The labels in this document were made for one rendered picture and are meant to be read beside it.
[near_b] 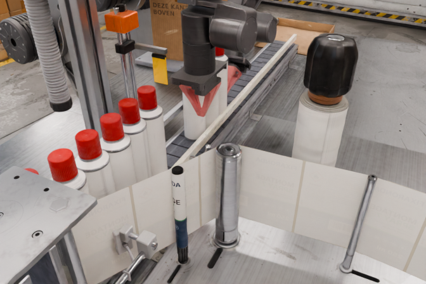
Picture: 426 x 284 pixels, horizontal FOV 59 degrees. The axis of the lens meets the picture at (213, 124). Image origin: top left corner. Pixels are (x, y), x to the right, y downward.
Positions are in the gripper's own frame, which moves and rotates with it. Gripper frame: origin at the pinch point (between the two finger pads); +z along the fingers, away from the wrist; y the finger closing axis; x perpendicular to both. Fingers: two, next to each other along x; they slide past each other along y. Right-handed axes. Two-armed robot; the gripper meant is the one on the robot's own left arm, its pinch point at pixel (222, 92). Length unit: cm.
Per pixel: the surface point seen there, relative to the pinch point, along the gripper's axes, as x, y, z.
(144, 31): 175, -148, -64
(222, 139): -5.0, 4.9, 11.8
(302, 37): 68, 3, -40
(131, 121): -37.4, 0.1, 12.9
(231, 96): 9.7, -0.7, -0.9
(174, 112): -16.4, -3.7, 8.7
